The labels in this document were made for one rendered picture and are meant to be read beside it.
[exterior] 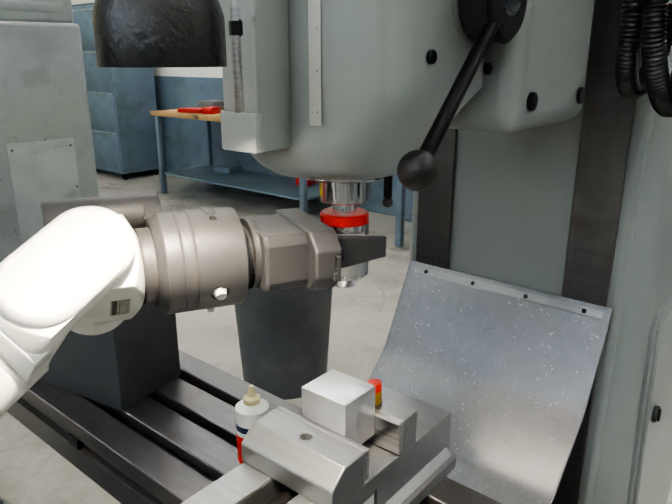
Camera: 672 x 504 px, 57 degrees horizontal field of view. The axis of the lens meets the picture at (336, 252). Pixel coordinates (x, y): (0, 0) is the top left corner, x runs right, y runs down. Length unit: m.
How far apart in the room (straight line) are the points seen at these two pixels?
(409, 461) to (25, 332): 0.43
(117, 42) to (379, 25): 0.20
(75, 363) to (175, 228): 0.50
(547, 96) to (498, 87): 0.07
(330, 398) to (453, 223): 0.42
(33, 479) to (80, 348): 1.60
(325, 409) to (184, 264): 0.24
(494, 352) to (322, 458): 0.39
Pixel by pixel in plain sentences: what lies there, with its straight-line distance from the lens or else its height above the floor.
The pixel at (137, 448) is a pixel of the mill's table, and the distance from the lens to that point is 0.87.
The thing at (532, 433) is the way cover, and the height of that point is 0.93.
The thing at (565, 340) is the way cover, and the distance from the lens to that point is 0.91.
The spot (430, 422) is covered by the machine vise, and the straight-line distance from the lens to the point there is 0.76.
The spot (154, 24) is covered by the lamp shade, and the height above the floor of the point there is 1.43.
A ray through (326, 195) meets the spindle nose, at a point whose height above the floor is 1.29.
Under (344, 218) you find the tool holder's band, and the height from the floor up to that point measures 1.27.
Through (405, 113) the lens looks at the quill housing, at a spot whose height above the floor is 1.37.
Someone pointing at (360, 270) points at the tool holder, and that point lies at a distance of 0.59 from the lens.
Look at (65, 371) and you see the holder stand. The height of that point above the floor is 0.97.
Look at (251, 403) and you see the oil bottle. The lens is 0.75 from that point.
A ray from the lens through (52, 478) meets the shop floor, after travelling 2.52.
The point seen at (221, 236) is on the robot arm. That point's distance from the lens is 0.52.
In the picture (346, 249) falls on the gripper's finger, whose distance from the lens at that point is 0.57.
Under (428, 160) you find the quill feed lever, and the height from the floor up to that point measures 1.34.
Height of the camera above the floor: 1.41
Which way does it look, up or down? 17 degrees down
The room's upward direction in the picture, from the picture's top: straight up
